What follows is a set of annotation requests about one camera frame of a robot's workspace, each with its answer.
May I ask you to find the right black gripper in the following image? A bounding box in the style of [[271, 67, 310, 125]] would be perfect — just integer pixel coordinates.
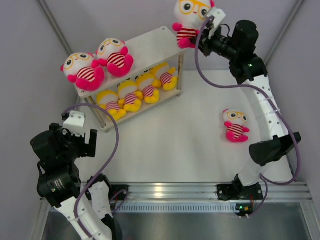
[[190, 24, 239, 61]]

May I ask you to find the pink plush toy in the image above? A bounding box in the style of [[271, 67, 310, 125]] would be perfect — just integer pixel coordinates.
[[60, 52, 106, 92], [172, 0, 215, 49], [96, 38, 134, 78], [223, 108, 250, 143]]

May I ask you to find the yellow plush toy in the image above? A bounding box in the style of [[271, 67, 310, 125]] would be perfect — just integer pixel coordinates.
[[136, 72, 160, 104], [117, 79, 144, 113], [149, 62, 178, 92], [96, 90, 127, 121]]

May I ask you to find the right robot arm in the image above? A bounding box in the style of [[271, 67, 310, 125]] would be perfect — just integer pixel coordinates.
[[194, 16, 301, 199]]

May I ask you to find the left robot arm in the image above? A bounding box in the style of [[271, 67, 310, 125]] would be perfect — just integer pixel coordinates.
[[30, 123, 123, 240]]

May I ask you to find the white two-tier shelf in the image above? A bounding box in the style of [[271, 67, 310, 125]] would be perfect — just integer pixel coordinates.
[[75, 26, 186, 124]]

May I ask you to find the yellow plush toy on shelf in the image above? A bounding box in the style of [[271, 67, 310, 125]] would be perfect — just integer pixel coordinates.
[[149, 62, 178, 92]]

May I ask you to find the black connector with led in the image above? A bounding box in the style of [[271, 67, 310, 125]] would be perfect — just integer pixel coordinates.
[[235, 203, 254, 219]]

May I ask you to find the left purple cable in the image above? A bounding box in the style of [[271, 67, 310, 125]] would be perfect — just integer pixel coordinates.
[[61, 103, 130, 238]]

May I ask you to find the purple cable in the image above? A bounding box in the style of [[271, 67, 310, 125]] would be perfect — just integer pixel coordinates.
[[61, 103, 130, 238], [194, 15, 302, 217]]

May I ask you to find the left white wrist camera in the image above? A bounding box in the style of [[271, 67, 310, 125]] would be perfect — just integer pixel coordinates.
[[62, 110, 86, 138]]

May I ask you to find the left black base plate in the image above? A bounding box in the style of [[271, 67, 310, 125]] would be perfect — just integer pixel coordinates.
[[108, 184, 129, 201]]

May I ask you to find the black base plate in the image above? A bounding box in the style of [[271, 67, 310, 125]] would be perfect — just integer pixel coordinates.
[[108, 184, 129, 201], [216, 183, 264, 201]]

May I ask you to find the aluminium rail frame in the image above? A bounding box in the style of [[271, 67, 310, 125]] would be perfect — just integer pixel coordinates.
[[39, 181, 313, 213]]

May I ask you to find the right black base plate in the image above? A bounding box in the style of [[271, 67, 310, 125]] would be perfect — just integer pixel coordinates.
[[216, 183, 264, 201]]

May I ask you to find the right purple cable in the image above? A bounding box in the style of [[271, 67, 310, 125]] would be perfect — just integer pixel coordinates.
[[194, 15, 302, 217]]

